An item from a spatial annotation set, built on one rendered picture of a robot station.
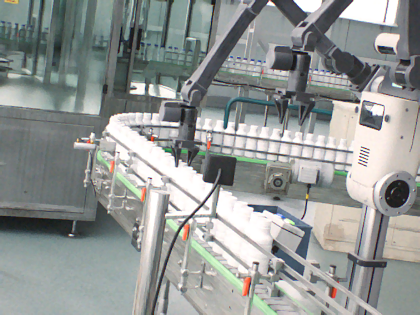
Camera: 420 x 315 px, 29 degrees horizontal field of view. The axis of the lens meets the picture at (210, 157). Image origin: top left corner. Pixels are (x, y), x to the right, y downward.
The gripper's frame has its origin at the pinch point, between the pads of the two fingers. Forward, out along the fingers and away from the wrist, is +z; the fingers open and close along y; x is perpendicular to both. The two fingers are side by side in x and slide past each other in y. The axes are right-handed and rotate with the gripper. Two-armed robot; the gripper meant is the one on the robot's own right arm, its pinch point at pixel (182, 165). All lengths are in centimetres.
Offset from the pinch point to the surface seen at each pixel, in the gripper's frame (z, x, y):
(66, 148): 52, -304, -22
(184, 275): 23, 47, 12
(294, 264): 37, -10, -54
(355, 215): 89, -304, -263
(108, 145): 9, -79, 6
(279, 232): 7, 56, -12
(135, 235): 31.3, -20.3, 7.0
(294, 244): 10, 56, -17
